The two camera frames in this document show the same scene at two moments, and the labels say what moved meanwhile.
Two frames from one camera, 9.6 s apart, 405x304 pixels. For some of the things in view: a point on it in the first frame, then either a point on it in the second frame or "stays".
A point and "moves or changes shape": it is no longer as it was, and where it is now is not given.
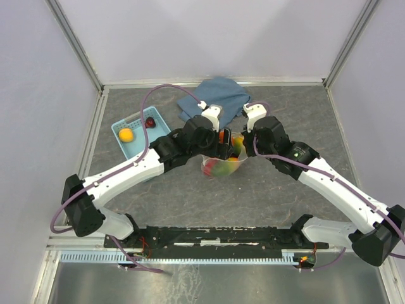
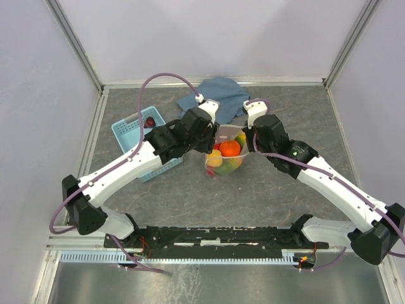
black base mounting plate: (214, 242) stays
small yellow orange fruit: (126, 135) → (215, 159)
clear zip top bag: (214, 167) stays
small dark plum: (150, 123) stays
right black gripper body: (248, 143) stays
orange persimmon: (221, 133) moves or changes shape
